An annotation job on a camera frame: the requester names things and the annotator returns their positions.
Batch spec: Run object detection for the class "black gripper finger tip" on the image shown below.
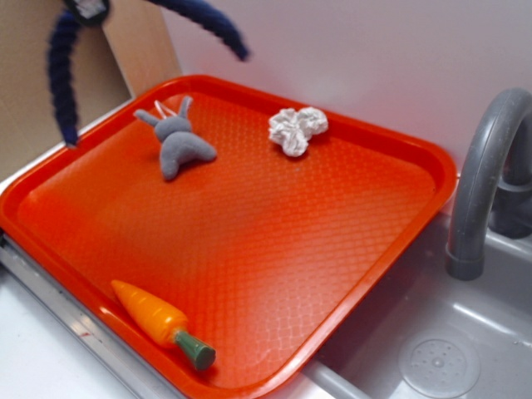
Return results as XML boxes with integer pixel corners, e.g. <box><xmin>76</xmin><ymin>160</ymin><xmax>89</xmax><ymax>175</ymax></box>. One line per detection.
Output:
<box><xmin>63</xmin><ymin>0</ymin><xmax>111</xmax><ymax>27</ymax></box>

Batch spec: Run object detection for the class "dark blue twisted rope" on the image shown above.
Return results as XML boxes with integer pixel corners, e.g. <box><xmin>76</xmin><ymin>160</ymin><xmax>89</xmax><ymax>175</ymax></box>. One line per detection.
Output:
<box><xmin>46</xmin><ymin>0</ymin><xmax>251</xmax><ymax>147</ymax></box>

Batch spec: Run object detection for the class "light wooden board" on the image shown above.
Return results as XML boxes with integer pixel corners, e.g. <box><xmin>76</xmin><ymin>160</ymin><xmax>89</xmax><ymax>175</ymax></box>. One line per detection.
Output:
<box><xmin>103</xmin><ymin>0</ymin><xmax>181</xmax><ymax>97</ymax></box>

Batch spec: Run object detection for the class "brown cardboard panel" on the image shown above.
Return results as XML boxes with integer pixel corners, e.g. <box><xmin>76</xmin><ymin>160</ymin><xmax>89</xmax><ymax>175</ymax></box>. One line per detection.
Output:
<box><xmin>1</xmin><ymin>1</ymin><xmax>131</xmax><ymax>179</ymax></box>

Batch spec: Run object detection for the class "grey plush bunny toy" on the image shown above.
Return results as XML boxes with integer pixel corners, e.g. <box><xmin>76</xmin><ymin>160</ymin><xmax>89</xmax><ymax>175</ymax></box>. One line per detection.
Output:
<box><xmin>134</xmin><ymin>96</ymin><xmax>217</xmax><ymax>181</ymax></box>

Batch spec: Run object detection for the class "crumpled white paper ball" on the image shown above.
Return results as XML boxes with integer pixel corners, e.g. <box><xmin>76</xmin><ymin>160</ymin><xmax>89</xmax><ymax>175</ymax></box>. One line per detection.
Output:
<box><xmin>268</xmin><ymin>107</ymin><xmax>328</xmax><ymax>158</ymax></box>

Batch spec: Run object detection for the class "orange plastic tray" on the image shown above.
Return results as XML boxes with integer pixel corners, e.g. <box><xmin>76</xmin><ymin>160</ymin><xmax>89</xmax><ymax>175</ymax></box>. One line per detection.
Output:
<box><xmin>1</xmin><ymin>76</ymin><xmax>456</xmax><ymax>398</ymax></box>

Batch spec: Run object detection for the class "orange plastic toy carrot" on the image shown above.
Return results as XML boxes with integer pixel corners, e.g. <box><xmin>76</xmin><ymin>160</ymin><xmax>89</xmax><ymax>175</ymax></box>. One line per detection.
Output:
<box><xmin>111</xmin><ymin>279</ymin><xmax>216</xmax><ymax>371</ymax></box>

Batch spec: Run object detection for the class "grey plastic toy faucet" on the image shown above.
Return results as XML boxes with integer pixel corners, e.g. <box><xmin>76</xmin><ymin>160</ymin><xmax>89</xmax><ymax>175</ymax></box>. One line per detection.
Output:
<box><xmin>446</xmin><ymin>87</ymin><xmax>531</xmax><ymax>281</ymax></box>

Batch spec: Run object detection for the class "grey plastic toy sink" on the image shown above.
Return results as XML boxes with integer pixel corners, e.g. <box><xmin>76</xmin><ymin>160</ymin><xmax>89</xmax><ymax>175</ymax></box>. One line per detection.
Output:
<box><xmin>303</xmin><ymin>214</ymin><xmax>532</xmax><ymax>399</ymax></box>

